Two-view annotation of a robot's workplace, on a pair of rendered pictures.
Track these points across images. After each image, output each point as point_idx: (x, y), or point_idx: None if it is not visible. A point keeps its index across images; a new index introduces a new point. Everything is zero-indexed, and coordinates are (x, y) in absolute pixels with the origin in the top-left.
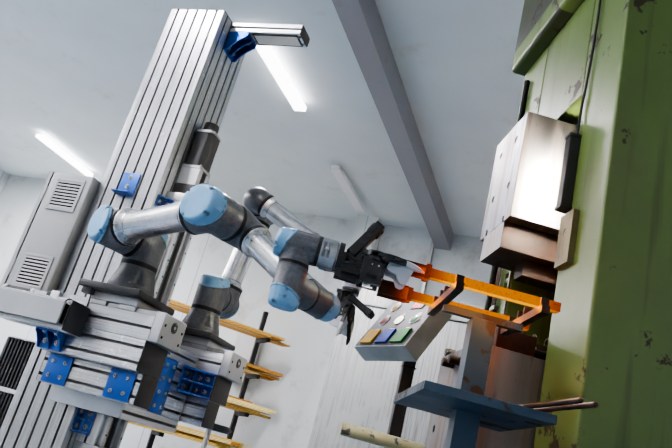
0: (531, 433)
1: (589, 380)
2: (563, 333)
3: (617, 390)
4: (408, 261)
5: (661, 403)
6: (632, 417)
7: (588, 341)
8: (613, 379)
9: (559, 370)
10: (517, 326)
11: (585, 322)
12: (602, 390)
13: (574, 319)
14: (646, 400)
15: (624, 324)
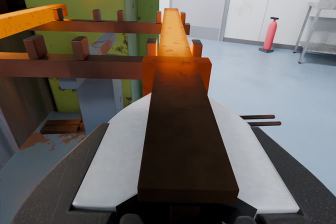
0: (47, 90)
1: (129, 49)
2: None
3: (131, 44)
4: (245, 121)
5: (134, 35)
6: (133, 55)
7: (125, 15)
8: (130, 37)
9: (75, 37)
10: (114, 38)
11: None
12: (130, 50)
13: None
14: (133, 39)
15: None
